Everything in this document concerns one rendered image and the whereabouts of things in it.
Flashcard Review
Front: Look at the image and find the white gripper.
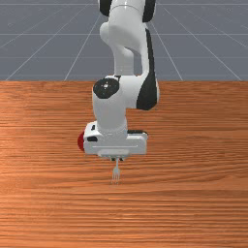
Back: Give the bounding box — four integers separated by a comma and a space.
82, 120, 149, 163

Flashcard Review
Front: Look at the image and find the grey fork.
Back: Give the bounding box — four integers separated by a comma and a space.
110, 158, 122, 186

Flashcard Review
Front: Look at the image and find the red plate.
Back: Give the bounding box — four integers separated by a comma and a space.
77, 130, 87, 153

